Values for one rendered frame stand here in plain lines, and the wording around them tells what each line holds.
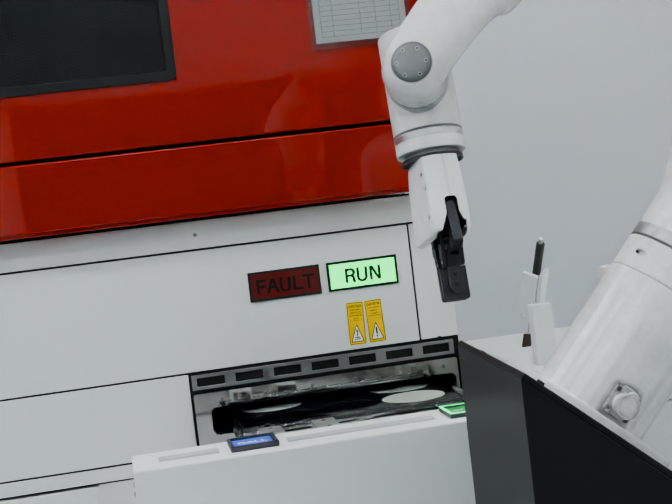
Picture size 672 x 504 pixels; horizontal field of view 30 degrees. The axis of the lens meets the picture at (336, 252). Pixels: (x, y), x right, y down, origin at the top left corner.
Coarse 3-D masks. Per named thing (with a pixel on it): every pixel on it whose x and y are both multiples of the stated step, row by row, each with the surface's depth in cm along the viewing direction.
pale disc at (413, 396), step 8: (408, 392) 204; (416, 392) 203; (424, 392) 203; (432, 392) 202; (440, 392) 201; (384, 400) 200; (392, 400) 199; (400, 400) 198; (408, 400) 197; (416, 400) 196
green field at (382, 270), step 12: (336, 264) 205; (348, 264) 206; (360, 264) 206; (372, 264) 206; (384, 264) 207; (336, 276) 206; (348, 276) 206; (360, 276) 206; (372, 276) 207; (384, 276) 207; (336, 288) 206
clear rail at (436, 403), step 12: (456, 396) 194; (384, 408) 192; (396, 408) 192; (408, 408) 192; (420, 408) 192; (432, 408) 193; (300, 420) 189; (348, 420) 190; (240, 432) 187; (252, 432) 188
